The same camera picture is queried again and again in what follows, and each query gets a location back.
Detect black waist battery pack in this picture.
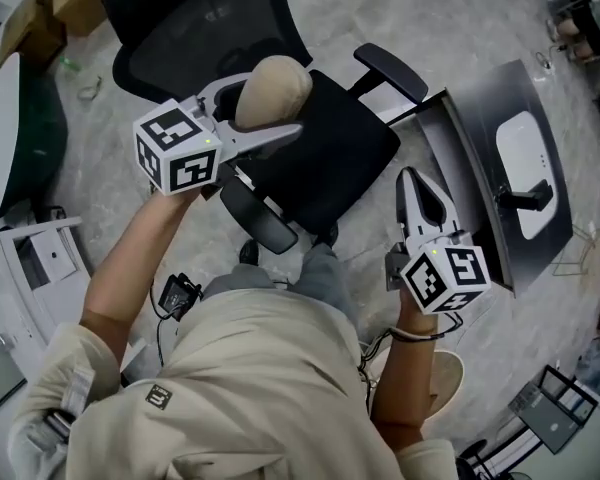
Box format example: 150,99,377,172
156,272,204,322

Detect person's left black shoe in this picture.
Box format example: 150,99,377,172
238,238,261,266

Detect bent wire loop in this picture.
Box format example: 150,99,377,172
76,74,104,102

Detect person's black shoe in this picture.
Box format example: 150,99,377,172
238,238,261,266
311,222,341,247

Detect dark grey vanity cabinet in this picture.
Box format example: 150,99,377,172
414,58,575,300

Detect black faucet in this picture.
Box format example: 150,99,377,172
494,178,554,213

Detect flat white box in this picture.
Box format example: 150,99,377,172
26,229,78,285

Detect person's beige shirt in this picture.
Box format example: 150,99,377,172
6,287,462,480

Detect person's right forearm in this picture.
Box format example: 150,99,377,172
369,287,439,450

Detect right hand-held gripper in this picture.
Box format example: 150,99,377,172
384,166,493,316

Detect round white table green base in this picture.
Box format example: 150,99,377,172
0,51,69,225

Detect white sink basin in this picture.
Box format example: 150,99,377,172
495,109,562,242

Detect black mesh office chair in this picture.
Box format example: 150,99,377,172
99,0,430,257

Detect beige oval object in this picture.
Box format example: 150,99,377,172
234,54,315,132

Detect white storage cabinet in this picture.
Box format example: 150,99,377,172
0,214,95,420

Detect black framed panel stand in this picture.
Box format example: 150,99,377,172
506,364,600,455

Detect gold wire chair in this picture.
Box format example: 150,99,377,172
549,222,600,280

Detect round beige stool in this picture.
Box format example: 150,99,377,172
371,349,467,422

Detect white wristband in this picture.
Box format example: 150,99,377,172
389,327,440,342

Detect person's right black shoe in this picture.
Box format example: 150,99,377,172
311,222,341,247

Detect grey shoulder strap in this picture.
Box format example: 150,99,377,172
26,367,97,442

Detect person's grey trousers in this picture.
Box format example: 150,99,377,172
201,244,360,330

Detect person's left forearm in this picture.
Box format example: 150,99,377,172
78,184,204,350

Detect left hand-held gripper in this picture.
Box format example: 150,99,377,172
131,71,306,198

